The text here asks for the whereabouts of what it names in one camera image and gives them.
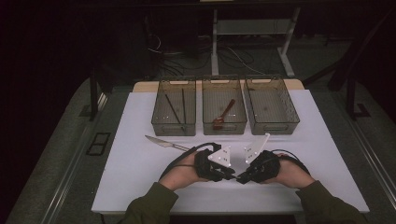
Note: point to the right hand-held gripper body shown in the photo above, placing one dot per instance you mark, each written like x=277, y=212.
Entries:
x=264, y=166

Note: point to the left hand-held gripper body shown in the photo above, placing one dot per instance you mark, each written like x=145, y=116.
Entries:
x=211, y=168

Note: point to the brown wooden spoon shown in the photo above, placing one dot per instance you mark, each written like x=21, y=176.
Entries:
x=222, y=115

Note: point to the transparent grey plastic bin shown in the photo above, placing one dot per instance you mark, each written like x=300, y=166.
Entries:
x=162, y=105
x=271, y=105
x=218, y=102

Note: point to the black chopstick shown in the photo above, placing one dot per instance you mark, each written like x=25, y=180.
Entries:
x=184, y=105
x=173, y=110

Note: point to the person's left hand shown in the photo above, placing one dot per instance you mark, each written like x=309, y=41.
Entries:
x=185, y=174

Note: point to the person's right hand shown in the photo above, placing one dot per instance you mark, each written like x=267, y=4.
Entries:
x=292, y=174

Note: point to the black metal stand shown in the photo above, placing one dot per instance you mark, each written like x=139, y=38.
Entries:
x=351, y=99

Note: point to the white metal desk frame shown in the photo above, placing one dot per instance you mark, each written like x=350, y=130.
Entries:
x=214, y=46

